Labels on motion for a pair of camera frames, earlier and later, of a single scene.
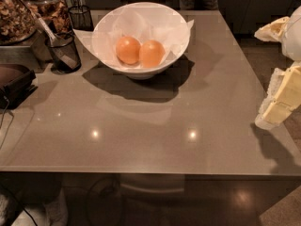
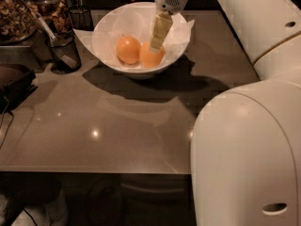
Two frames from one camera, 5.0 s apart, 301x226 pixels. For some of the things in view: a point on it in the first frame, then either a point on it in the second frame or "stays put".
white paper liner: (142, 23) stays put
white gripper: (293, 38) -> (171, 1)
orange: (151, 53) stays put
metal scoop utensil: (63, 57) stays put
